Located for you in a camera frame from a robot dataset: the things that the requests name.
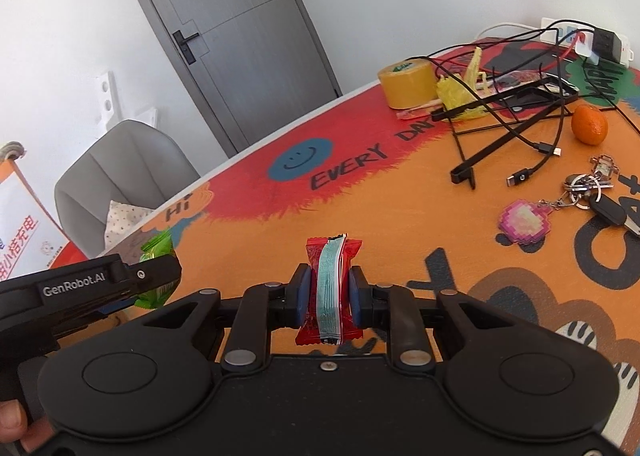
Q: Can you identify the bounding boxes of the green pastry packet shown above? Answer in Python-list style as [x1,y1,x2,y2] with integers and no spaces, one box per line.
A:
[134,229,177,309]

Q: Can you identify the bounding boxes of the red candy packet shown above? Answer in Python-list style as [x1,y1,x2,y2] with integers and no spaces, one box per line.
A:
[295,234,363,346]

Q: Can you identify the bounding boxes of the person's left hand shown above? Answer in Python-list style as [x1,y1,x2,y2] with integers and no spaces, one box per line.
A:
[0,400,54,454]

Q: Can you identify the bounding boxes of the orange white paper bag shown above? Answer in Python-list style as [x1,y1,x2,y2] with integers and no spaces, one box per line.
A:
[0,160,87,281]

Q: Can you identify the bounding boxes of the polka dot cushion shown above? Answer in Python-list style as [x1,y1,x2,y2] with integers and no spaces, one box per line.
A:
[104,200,153,249]

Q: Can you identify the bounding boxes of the grey towel in bag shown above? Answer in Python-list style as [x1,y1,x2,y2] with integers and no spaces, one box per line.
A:
[0,142,25,162]

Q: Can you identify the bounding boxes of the grey chair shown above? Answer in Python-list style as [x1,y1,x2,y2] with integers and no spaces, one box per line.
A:
[54,120,198,257]

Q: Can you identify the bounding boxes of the keys with car fob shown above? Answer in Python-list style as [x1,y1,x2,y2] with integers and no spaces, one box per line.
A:
[536,155,639,237]

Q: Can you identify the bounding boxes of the colourful table mat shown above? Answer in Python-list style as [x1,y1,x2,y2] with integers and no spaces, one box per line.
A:
[49,37,640,452]

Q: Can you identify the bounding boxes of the small orange mandarin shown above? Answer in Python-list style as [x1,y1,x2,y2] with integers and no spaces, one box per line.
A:
[570,104,608,146]

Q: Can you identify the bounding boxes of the black metal stand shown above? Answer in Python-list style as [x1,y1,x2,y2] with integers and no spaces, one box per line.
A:
[431,73,580,189]

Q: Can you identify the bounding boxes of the yellow tape roll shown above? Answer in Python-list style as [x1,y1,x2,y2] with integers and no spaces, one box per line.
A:
[378,59,437,110]

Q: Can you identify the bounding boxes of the white power strip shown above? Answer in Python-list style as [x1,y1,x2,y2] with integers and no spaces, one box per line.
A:
[539,17,634,68]

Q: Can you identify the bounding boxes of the grey door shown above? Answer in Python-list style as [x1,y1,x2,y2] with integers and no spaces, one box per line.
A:
[138,0,342,156]

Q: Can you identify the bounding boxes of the pink pixel keychain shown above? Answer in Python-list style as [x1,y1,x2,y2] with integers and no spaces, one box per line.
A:
[498,200,551,245]

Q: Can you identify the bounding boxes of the black cables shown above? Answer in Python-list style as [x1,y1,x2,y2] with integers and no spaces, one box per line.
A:
[406,17,640,189]

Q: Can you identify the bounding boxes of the black door handle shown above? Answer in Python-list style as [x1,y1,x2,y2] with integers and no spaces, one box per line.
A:
[171,30,201,66]

